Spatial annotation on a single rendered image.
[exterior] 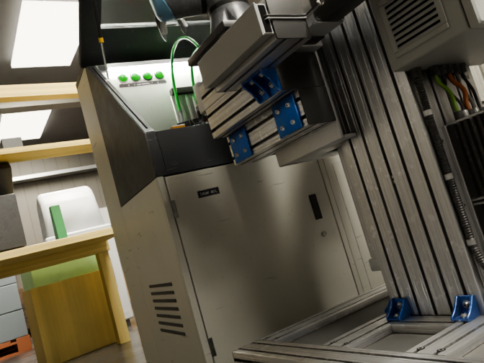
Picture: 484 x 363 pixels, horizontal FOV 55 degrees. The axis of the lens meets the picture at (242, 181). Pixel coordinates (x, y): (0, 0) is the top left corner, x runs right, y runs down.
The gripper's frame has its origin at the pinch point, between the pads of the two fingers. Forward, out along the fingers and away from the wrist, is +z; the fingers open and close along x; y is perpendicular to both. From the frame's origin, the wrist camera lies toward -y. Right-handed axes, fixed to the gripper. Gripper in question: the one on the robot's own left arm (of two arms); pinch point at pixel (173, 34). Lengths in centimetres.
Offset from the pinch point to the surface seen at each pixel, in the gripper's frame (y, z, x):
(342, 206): 54, 70, 32
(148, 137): 26.3, 20.1, -27.7
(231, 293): 66, 66, -27
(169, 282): 48, 65, -43
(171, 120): -28, 49, -4
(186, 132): 26.5, 24.5, -14.5
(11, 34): -337, 72, -44
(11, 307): -240, 294, -166
